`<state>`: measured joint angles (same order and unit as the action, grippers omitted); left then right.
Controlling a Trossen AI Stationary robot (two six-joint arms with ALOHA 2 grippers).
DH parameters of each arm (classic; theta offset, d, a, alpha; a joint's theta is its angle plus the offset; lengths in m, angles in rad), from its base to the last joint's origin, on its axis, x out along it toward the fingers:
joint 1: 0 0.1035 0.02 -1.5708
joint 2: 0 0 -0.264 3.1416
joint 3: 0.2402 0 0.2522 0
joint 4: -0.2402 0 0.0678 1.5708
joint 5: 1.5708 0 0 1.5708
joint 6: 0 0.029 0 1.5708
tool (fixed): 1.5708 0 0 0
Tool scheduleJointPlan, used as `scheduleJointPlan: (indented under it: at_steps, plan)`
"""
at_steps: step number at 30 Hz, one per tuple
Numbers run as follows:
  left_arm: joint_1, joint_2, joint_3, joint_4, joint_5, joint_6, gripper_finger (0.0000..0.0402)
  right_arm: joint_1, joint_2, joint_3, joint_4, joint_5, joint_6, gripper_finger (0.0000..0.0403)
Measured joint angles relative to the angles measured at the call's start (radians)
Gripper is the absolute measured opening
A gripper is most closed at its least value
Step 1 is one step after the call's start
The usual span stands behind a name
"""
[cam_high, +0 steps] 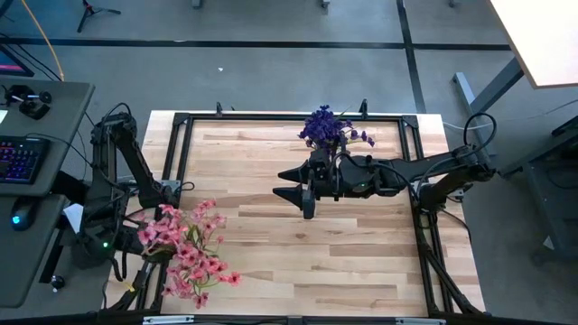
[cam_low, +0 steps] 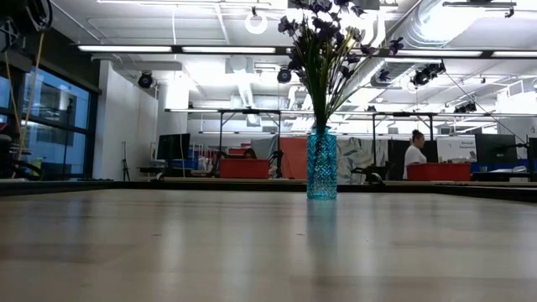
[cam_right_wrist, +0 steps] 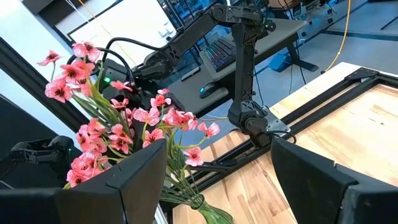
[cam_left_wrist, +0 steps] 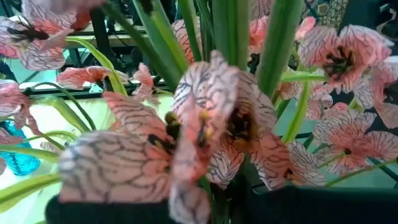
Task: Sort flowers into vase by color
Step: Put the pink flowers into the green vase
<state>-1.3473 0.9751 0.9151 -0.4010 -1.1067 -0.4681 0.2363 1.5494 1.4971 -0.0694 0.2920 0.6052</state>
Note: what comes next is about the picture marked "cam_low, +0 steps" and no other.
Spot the blue textured glass vase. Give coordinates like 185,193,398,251
305,125,338,200

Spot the grey cloth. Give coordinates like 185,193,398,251
250,134,280,159

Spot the orange cloth panel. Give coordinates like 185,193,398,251
279,135,309,181

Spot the red plastic bin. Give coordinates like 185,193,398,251
218,158,271,180
406,162,472,182

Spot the round black ceiling speaker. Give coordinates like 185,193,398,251
276,65,293,85
137,70,154,90

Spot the floral patterned curtain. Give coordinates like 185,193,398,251
336,138,389,185

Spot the black computer monitor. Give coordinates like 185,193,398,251
157,133,191,161
474,133,519,166

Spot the long ceiling light tube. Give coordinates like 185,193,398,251
396,49,484,58
180,45,277,55
491,50,537,59
77,44,174,54

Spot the black tripod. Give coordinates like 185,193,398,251
120,141,132,182

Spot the black ceiling spotlight cluster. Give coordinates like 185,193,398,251
452,101,478,115
409,61,447,87

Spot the white sign board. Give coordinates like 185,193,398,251
436,134,477,164

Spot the black framed window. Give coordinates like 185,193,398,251
0,62,102,181

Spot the black ceiling track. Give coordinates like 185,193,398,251
442,1,518,19

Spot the black metal gantry frame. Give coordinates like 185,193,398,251
371,111,435,169
164,107,283,180

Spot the white ceiling ring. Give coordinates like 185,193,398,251
244,11,269,36

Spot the silver ventilation duct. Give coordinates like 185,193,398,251
396,0,462,49

